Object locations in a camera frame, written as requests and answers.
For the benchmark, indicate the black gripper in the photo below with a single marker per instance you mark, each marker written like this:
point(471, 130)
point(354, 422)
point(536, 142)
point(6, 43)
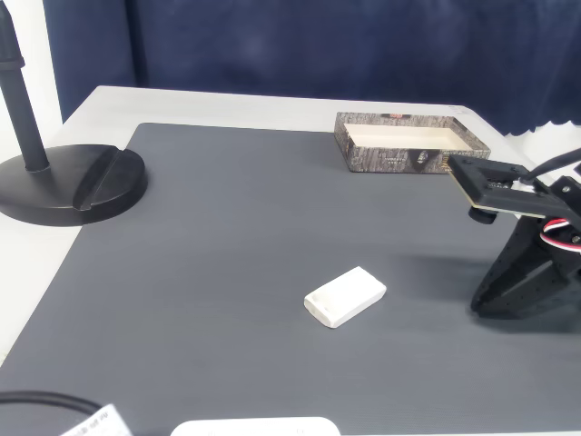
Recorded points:
point(522, 268)

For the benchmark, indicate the grey desk mat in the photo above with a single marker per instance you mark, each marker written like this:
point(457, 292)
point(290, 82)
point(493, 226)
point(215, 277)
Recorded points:
point(227, 272)

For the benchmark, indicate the white flat device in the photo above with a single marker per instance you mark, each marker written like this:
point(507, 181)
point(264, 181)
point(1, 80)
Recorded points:
point(254, 428)

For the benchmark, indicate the black round-base stand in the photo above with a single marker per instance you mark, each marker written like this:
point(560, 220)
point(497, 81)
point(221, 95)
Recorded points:
point(68, 191)

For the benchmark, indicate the white printed label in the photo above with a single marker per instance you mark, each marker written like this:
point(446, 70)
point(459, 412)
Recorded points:
point(97, 424)

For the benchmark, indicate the patterned open cardboard box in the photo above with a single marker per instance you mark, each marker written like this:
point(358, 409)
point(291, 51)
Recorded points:
point(386, 161)

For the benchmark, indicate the black gripper camera mount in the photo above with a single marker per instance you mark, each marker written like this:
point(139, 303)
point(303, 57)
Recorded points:
point(472, 181)

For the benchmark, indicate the white rectangular block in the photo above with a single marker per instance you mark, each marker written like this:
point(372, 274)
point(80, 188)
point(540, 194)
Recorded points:
point(345, 297)

